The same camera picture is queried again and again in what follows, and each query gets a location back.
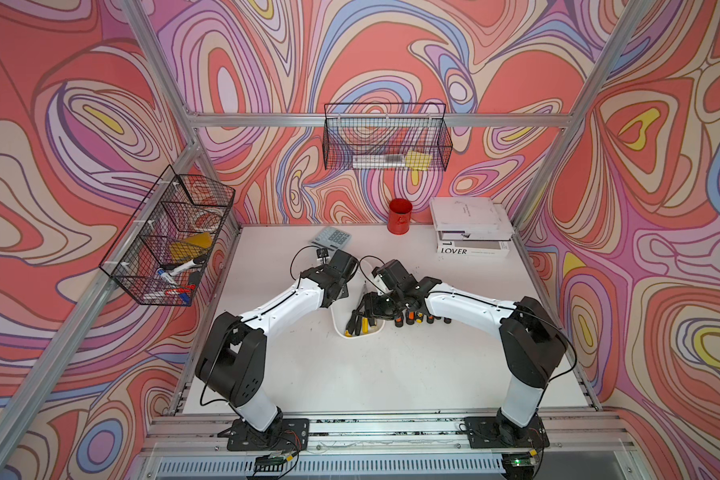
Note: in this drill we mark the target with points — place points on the wire basket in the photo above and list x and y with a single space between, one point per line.
377 135
177 206

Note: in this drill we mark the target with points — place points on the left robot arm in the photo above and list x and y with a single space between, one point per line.
232 362

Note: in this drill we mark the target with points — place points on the yellow sponge in back basket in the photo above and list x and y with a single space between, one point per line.
417 161

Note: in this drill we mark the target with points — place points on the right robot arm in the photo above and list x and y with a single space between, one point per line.
532 344

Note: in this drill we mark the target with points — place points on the white marker pen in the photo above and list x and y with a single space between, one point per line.
170 272

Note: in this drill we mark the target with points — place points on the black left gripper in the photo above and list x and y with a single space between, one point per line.
348 294

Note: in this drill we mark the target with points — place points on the white plastic storage box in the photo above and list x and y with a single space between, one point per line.
348 315

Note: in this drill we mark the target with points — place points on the top white book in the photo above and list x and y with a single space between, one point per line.
470 214

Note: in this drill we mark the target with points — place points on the left wire basket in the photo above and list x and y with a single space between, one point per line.
177 206

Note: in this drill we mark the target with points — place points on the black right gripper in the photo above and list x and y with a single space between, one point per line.
372 308

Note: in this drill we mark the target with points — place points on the back wire basket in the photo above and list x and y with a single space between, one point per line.
377 135

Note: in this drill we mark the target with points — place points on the yellow item in left basket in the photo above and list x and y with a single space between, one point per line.
190 247

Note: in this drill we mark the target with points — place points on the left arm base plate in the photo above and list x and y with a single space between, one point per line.
284 434

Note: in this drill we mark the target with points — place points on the bottom white LOVER book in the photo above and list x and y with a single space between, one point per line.
477 248

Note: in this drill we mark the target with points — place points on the middle white torn book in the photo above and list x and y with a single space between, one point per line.
470 237

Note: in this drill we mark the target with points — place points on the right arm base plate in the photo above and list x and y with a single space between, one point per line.
496 432

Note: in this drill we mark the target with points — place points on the grey calculator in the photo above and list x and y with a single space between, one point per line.
332 239

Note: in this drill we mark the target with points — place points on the red metal cup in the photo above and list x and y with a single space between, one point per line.
400 211

